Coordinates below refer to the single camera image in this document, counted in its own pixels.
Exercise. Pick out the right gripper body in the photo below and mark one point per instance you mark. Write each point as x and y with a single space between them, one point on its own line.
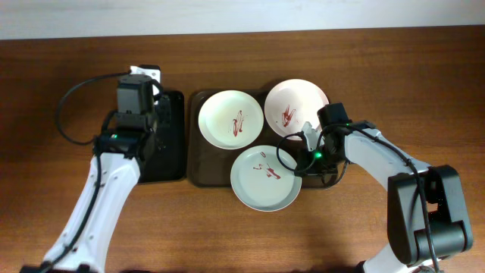
316 169

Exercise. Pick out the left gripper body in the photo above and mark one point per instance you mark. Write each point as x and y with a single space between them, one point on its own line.
164 110

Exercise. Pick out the pale green front plate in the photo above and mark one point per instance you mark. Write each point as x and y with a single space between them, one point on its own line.
262 179

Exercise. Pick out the white plate stained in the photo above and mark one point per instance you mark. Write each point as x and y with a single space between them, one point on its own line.
292 103
231 119

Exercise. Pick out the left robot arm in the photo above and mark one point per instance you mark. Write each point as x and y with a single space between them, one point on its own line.
127 142

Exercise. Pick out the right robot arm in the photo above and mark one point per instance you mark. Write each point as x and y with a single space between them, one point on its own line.
427 216

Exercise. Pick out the black plastic tray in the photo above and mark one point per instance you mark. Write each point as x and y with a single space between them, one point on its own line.
163 156

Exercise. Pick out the brown serving tray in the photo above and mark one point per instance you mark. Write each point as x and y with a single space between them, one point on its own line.
210 166

